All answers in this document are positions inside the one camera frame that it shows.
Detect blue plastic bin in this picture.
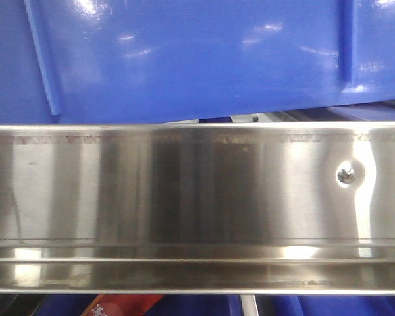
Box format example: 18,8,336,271
0,1,395,124

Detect stainless steel rail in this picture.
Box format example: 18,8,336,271
0,122,395,294

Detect blue bin below rail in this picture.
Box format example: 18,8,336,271
36,294,395,315

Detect red printed package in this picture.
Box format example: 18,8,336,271
81,294,164,316

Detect silver rail screw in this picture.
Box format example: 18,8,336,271
336,166,355,184

